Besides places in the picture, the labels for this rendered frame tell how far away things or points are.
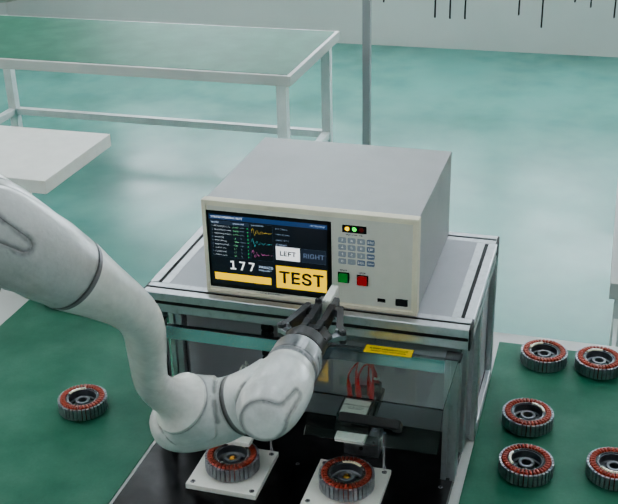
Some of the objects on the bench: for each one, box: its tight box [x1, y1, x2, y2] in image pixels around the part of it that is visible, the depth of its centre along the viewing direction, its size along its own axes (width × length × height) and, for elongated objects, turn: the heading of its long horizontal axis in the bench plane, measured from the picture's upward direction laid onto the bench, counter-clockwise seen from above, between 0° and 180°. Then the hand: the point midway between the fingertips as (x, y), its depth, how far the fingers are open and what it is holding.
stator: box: [205, 443, 260, 482], centre depth 215 cm, size 11×11×4 cm
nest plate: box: [185, 449, 279, 500], centre depth 216 cm, size 15×15×1 cm
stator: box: [57, 384, 108, 421], centre depth 241 cm, size 11×11×4 cm
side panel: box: [465, 254, 499, 441], centre depth 233 cm, size 28×3×32 cm, turn 166°
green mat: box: [459, 342, 618, 504], centre depth 217 cm, size 94×61×1 cm, turn 166°
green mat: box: [0, 300, 174, 504], centre depth 251 cm, size 94×61×1 cm, turn 166°
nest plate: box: [300, 459, 391, 504], centre depth 209 cm, size 15×15×1 cm
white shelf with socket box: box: [0, 124, 111, 292], centre depth 278 cm, size 35×37×46 cm
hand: (330, 299), depth 196 cm, fingers closed
